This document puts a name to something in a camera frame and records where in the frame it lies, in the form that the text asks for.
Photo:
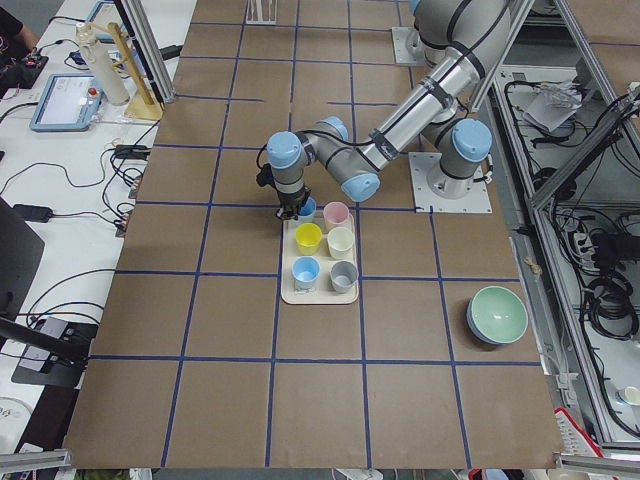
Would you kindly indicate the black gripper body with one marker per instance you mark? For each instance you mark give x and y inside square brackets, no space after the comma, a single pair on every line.
[293,200]

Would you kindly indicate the blue teach pendant tablet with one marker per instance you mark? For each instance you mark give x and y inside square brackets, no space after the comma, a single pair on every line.
[68,104]

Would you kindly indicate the green and blue bowl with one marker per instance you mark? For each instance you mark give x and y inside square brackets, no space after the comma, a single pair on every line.
[497,316]

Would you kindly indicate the yellow plastic cup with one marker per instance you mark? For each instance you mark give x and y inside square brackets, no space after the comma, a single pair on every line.
[308,237]

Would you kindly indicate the cream plastic tray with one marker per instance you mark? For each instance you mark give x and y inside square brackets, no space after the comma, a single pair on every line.
[323,292]

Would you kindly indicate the light blue plastic cup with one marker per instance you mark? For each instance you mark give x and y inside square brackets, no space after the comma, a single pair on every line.
[308,211]

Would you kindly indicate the cream plastic cup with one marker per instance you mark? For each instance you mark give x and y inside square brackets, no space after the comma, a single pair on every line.
[340,241]

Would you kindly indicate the black monitor stand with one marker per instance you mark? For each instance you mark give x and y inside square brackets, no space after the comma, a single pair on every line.
[56,351]

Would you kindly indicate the crumpled white paper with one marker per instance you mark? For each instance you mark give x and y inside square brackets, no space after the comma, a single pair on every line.
[554,104]

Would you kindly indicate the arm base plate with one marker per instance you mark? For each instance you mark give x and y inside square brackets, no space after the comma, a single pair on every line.
[434,192]
[409,50]

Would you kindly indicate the wooden mug tree stand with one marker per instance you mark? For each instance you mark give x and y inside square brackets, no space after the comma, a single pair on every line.
[143,105]

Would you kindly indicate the pink plastic cup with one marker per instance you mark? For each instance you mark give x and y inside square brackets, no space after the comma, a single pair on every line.
[336,214]

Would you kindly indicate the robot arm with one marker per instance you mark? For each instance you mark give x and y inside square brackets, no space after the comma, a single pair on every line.
[431,21]
[471,36]

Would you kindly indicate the white wire cup rack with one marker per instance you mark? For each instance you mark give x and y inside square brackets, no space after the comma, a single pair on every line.
[261,12]

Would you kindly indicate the white water bottle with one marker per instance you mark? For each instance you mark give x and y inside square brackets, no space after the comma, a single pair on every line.
[97,58]

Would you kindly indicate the grey plastic cup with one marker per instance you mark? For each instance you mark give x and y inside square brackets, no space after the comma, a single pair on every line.
[343,276]

